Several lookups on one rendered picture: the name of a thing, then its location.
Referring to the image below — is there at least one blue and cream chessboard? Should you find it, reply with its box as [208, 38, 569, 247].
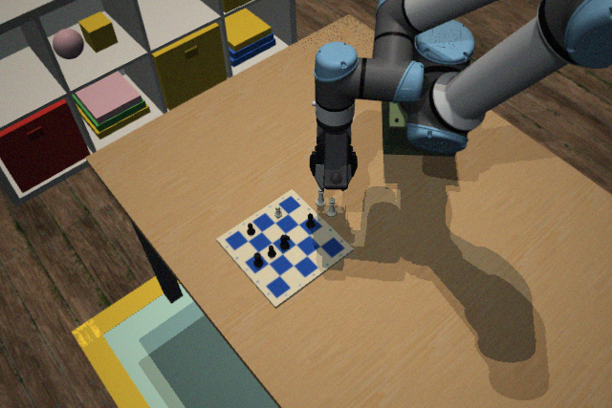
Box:
[216, 190, 354, 308]

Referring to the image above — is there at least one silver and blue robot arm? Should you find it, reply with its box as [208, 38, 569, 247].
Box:
[312, 0, 612, 190]

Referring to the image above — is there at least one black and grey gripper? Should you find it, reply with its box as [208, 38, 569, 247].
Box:
[310, 119, 358, 191]

